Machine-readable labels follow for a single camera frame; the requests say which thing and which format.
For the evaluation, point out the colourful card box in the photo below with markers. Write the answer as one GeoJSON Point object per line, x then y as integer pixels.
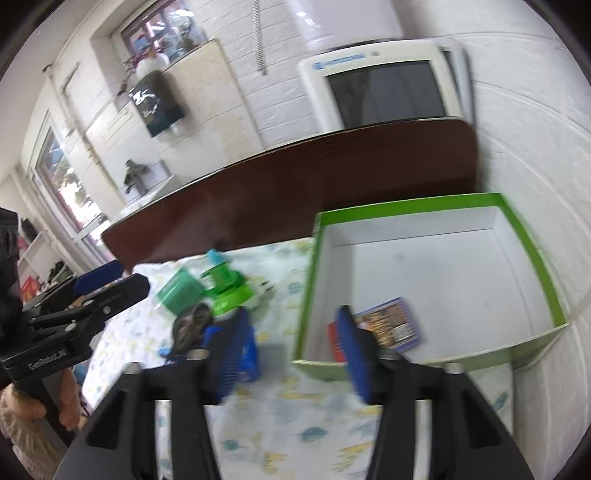
{"type": "Point", "coordinates": [392, 323]}

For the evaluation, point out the giraffe print cloth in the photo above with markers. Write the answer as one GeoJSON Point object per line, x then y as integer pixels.
{"type": "Point", "coordinates": [284, 425]}

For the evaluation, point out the left hand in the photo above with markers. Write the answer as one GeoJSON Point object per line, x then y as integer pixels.
{"type": "Point", "coordinates": [27, 408]}

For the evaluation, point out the dark brown table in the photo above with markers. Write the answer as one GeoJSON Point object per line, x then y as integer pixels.
{"type": "Point", "coordinates": [274, 196]}

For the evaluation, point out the green mosquito repellent plug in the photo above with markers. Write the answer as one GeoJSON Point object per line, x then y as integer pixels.
{"type": "Point", "coordinates": [228, 289]}

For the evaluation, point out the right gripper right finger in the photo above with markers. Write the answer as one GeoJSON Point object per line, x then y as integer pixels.
{"type": "Point", "coordinates": [468, 439]}

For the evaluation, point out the white shelf unit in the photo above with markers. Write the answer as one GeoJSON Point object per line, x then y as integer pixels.
{"type": "Point", "coordinates": [39, 266]}

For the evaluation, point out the grey faucet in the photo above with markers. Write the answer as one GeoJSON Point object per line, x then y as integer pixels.
{"type": "Point", "coordinates": [133, 178]}

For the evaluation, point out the white water dispenser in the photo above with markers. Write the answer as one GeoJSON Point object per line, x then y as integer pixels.
{"type": "Point", "coordinates": [361, 69]}

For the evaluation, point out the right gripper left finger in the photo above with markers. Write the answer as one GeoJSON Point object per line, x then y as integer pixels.
{"type": "Point", "coordinates": [119, 441]}

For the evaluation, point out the blue plastic box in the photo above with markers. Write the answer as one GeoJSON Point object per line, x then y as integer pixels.
{"type": "Point", "coordinates": [244, 350]}

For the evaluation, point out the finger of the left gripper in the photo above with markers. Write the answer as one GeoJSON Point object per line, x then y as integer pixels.
{"type": "Point", "coordinates": [97, 276]}
{"type": "Point", "coordinates": [87, 311]}

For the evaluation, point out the green cardboard box tray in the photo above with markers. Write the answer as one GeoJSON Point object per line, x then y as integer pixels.
{"type": "Point", "coordinates": [477, 288]}

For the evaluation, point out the white flower vase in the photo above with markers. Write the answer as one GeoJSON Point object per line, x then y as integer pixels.
{"type": "Point", "coordinates": [149, 64]}

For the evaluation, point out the green label water bottle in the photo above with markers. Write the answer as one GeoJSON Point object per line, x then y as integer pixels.
{"type": "Point", "coordinates": [182, 290]}

